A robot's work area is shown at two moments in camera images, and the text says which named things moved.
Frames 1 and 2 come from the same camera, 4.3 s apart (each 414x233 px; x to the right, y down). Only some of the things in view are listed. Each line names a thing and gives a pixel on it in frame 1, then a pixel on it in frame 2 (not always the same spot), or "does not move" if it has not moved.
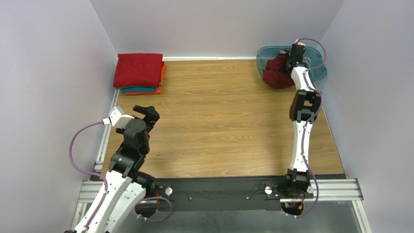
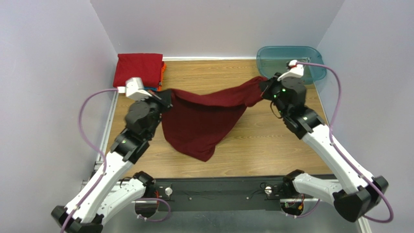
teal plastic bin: x=314 y=58 does not move
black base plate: x=229 y=193 does not move
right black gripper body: x=289 y=60 to x=268 y=86
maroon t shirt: x=272 y=74 to x=196 y=123
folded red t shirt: x=139 y=70 does not move
